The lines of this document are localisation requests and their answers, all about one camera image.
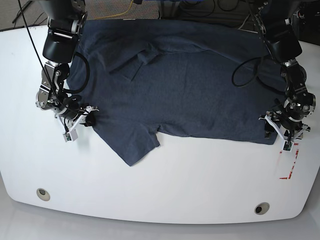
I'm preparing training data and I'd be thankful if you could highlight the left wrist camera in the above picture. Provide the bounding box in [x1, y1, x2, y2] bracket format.
[282, 140, 294, 152]

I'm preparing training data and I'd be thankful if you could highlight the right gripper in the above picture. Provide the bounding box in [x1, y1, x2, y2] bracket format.
[54, 104, 99, 133]

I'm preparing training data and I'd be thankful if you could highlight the left table cable grommet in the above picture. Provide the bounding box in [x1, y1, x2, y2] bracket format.
[36, 188, 51, 202]

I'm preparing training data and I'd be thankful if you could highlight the table cable grommet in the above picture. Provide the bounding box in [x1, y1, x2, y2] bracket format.
[254, 202, 270, 215]
[36, 188, 51, 202]

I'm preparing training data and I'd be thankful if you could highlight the dark blue t-shirt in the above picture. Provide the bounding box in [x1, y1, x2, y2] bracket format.
[66, 18, 291, 168]

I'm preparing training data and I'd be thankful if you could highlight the yellow cable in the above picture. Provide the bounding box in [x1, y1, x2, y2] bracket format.
[93, 0, 133, 22]

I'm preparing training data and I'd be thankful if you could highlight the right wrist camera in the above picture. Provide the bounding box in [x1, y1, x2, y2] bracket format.
[63, 129, 78, 143]

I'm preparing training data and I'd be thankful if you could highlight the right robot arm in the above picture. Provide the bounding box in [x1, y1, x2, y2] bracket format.
[35, 0, 97, 141]

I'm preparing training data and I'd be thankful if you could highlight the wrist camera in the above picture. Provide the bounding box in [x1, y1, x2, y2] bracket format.
[63, 129, 78, 143]
[282, 140, 294, 152]

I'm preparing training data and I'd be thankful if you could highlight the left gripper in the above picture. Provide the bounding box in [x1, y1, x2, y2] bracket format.
[259, 111, 311, 143]

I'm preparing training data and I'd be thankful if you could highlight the red tape rectangle marking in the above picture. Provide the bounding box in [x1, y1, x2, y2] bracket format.
[276, 142, 300, 180]

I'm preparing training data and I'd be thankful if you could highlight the right table cable grommet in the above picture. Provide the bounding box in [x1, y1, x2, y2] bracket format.
[254, 202, 270, 215]

